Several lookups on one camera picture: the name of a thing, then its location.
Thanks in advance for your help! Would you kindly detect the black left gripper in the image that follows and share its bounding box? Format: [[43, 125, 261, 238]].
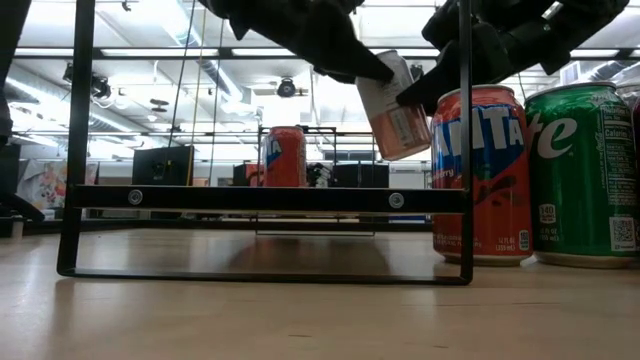
[[197, 0, 395, 85]]

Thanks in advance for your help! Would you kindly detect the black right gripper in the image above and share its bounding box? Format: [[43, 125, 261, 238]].
[[394, 0, 631, 116]]

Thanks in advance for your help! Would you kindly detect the white and pink can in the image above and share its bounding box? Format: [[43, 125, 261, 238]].
[[354, 49, 434, 162]]

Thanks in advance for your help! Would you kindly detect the red Fanta can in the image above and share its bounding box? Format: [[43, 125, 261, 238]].
[[430, 83, 534, 268], [261, 125, 308, 188]]

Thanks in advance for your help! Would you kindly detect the green Sprite can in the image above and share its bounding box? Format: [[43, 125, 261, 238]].
[[523, 81, 640, 270]]

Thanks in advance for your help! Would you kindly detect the white ceiling vent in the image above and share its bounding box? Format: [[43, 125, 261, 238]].
[[559, 60, 584, 86]]

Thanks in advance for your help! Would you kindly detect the black speaker box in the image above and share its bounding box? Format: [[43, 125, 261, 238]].
[[132, 144, 195, 187]]

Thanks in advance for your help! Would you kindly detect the black ceiling spotlight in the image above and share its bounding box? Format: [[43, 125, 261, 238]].
[[62, 62, 112, 100]]

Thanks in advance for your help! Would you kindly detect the colourful floral poster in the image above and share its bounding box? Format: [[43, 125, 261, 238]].
[[17, 159, 100, 211]]

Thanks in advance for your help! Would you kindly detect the round black ceiling camera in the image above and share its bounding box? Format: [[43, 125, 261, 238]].
[[276, 77, 297, 99]]

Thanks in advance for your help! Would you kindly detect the silver ceiling duct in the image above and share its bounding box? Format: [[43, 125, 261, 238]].
[[149, 0, 266, 119]]

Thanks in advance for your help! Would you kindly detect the hanging black cable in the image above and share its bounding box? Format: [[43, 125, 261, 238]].
[[208, 19, 225, 186], [167, 0, 197, 149]]

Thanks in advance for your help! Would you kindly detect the hanging yellow cable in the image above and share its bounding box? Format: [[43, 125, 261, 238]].
[[191, 7, 207, 146]]

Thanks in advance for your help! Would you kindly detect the wooden shelf with black frame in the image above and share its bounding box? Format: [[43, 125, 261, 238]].
[[56, 0, 475, 287]]

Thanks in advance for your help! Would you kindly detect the black table rail frame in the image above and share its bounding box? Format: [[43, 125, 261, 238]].
[[0, 192, 434, 236]]

